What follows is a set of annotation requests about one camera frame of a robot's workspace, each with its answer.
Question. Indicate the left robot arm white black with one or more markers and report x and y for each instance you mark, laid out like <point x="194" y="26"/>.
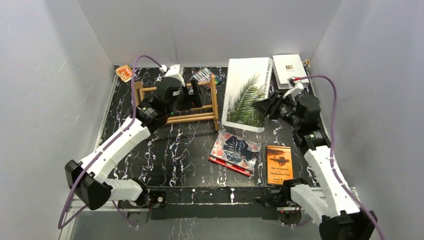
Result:
<point x="88" y="178"/>

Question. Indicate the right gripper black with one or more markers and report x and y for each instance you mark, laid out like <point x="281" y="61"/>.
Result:
<point x="271" y="106"/>

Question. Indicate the pack of coloured markers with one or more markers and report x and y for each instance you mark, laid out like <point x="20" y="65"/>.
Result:
<point x="204" y="75"/>

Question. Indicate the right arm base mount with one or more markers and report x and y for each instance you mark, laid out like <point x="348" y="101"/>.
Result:
<point x="289" y="213"/>

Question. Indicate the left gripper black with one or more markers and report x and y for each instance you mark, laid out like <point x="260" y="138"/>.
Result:
<point x="187" y="96"/>

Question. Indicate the orange Huckleberry Finn book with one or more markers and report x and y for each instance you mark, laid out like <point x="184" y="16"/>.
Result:
<point x="279" y="165"/>

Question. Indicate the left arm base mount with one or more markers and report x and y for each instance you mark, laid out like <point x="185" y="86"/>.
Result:
<point x="141" y="211"/>

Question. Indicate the red book under floral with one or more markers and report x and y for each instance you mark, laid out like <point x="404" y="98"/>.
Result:
<point x="230" y="166"/>

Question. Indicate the white palm leaf book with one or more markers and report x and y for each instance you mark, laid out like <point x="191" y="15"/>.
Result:
<point x="247" y="82"/>

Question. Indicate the white book with brown bars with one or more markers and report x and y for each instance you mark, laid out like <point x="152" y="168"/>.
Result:
<point x="286" y="66"/>

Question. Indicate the aluminium frame rail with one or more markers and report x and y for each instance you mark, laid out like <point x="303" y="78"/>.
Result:
<point x="218" y="202"/>

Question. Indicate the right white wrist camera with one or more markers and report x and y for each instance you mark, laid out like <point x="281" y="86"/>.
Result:
<point x="295" y="86"/>

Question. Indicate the floral patterned book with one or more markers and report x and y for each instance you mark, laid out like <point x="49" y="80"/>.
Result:
<point x="236" y="150"/>

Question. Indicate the small orange card box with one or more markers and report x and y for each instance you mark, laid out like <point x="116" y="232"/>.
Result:
<point x="124" y="72"/>

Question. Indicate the wooden book rack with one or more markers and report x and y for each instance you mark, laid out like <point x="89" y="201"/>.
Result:
<point x="205" y="116"/>

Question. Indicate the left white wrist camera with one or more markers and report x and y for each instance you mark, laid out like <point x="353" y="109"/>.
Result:
<point x="174" y="76"/>

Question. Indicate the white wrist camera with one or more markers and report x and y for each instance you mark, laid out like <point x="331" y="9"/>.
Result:
<point x="295" y="86"/>
<point x="174" y="76"/>

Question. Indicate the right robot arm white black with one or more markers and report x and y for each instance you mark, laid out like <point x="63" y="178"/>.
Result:
<point x="339" y="216"/>

